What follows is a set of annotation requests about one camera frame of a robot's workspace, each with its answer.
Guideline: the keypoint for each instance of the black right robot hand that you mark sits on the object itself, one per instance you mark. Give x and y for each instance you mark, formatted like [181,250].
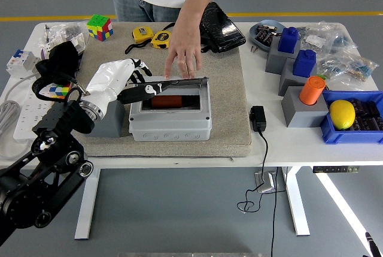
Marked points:
[372,245]

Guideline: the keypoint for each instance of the person's left hand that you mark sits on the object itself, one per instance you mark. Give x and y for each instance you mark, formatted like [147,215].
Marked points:
[185,47]

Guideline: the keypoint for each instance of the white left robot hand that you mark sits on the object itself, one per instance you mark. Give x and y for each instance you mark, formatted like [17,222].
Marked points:
[107,77]

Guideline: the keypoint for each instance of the smoky transparent box lid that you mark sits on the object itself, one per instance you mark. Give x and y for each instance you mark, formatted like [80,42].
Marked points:
[185,81]

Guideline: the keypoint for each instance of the orange cylinder battery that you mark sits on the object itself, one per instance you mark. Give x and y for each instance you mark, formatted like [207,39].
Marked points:
[310,92]
[167,102]

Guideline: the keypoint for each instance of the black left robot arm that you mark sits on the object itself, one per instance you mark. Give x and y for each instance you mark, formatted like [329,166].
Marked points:
[45,179]

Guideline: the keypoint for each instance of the small white socket box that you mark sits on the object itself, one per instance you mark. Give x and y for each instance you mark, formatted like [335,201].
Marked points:
[79,41]

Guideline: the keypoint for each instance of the blue block battery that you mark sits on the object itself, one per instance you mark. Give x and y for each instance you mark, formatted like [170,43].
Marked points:
[288,41]
[304,65]

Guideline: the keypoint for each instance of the shiny black pouch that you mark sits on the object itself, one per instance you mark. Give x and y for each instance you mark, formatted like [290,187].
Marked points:
[223,29]

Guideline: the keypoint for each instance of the grey block with round hole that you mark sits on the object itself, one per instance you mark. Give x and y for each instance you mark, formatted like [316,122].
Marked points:
[113,125]

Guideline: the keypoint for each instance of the black glove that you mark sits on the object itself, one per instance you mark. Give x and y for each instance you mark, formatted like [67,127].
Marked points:
[61,59]

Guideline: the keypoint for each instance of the rubik's cube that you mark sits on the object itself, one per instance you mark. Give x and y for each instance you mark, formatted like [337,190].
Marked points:
[57,90]
[99,27]

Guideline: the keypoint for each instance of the clear bag of small hardware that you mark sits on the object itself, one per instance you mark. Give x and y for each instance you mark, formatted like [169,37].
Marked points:
[66,29]

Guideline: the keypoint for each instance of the purple white small packet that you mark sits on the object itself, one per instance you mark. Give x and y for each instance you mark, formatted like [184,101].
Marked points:
[45,53]

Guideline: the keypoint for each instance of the blue-grey dish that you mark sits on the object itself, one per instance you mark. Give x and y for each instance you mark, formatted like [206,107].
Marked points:
[253,38]

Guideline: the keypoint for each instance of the grey-brown mat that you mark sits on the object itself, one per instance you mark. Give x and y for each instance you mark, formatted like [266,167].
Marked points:
[224,104]

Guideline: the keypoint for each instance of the thin metal rod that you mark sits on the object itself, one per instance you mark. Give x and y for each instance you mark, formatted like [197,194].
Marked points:
[46,32]

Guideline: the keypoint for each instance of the small black capacitor pile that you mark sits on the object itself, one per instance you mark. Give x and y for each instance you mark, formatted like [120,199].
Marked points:
[262,33]

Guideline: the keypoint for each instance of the black table control panel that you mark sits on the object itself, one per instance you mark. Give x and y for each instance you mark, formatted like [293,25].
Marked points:
[335,169]

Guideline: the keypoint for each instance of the white table leg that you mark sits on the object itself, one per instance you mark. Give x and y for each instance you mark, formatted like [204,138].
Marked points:
[296,203]
[86,209]

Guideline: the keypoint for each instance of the grey block holder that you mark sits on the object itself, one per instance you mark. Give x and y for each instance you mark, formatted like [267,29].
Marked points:
[274,59]
[288,81]
[298,114]

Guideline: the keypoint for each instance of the white blue circuit breaker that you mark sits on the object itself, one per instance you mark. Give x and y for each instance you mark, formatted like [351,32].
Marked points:
[17,63]

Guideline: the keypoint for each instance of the white power strip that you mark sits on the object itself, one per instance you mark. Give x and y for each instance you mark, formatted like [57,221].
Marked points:
[24,119]

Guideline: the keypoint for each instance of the black power adapter plug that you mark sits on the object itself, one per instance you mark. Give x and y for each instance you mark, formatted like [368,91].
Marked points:
[257,119]

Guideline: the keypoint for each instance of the blue plastic bin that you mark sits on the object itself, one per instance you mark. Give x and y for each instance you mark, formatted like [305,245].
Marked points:
[344,137]

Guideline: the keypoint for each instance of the clear bag with white label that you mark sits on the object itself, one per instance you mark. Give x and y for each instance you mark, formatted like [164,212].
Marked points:
[313,40]

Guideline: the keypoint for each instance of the yellow lemon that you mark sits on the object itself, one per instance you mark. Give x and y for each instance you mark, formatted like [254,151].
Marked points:
[342,114]

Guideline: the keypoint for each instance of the small green object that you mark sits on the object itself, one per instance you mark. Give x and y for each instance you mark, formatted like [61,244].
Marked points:
[322,76]

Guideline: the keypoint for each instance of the clear bag of blue parts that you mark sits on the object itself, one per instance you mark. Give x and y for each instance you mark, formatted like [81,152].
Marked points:
[340,41]

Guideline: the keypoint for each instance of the grey electrical enclosure box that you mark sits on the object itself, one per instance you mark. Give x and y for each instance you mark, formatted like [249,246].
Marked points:
[170,125]

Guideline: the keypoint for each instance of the silver metal bracket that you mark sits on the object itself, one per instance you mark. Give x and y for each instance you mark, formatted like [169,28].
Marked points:
[264,183]

